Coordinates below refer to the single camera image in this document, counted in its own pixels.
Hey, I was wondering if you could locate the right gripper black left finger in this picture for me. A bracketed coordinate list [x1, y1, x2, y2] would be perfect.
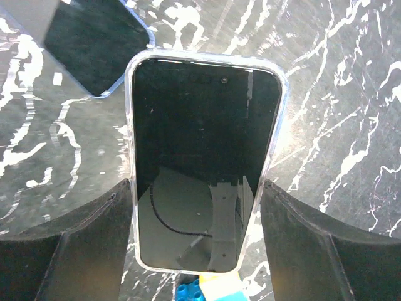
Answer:
[1, 179, 133, 300]

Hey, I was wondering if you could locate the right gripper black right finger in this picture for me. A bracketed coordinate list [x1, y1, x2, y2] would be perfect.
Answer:
[261, 181, 400, 300]

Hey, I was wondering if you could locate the black phone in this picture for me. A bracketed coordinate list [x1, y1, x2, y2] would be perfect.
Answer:
[125, 48, 289, 274]

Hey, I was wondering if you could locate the blue cased phone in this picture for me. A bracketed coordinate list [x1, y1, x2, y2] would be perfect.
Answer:
[44, 0, 155, 98]

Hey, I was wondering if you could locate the toy figure with blue body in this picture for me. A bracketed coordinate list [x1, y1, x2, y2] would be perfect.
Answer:
[175, 272, 250, 301]

